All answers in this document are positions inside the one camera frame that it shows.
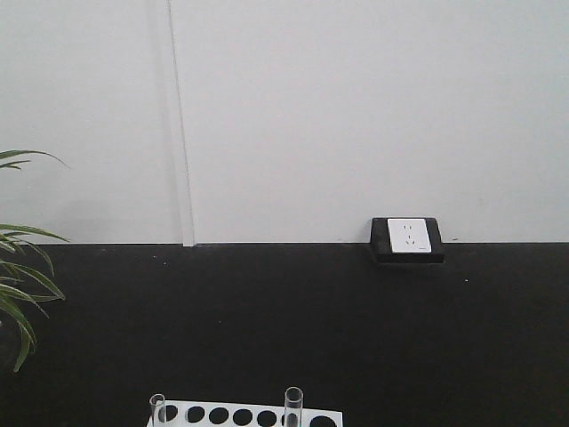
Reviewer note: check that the clear glass test tube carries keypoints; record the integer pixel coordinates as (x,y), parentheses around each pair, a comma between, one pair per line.
(157,404)
(293,405)

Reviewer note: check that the white socket in black box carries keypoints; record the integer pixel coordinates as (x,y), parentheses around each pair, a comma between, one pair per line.
(406,240)

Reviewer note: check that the white test tube rack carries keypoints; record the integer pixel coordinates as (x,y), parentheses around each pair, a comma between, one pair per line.
(202,413)

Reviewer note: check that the green potted plant leaves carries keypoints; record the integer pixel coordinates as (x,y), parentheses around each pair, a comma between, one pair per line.
(22,283)

